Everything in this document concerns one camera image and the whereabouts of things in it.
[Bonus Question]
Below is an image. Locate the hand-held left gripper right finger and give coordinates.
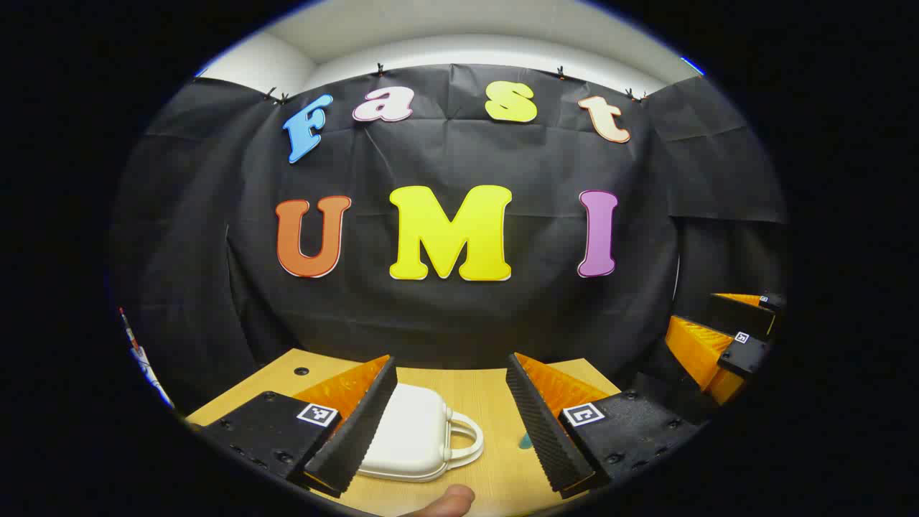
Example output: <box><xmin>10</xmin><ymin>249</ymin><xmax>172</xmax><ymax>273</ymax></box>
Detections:
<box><xmin>505</xmin><ymin>352</ymin><xmax>712</xmax><ymax>500</ymax></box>

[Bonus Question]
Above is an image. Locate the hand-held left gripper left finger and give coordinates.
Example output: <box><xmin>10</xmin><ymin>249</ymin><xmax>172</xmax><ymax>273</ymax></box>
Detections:
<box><xmin>187</xmin><ymin>354</ymin><xmax>398</xmax><ymax>498</ymax></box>

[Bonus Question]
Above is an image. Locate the lit monitor screen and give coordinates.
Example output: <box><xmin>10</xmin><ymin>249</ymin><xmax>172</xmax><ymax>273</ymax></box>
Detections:
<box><xmin>117</xmin><ymin>307</ymin><xmax>175</xmax><ymax>409</ymax></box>

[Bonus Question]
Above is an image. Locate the black backdrop cloth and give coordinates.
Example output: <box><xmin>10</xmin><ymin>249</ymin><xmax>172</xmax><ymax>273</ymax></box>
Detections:
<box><xmin>108</xmin><ymin>63</ymin><xmax>790</xmax><ymax>414</ymax></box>

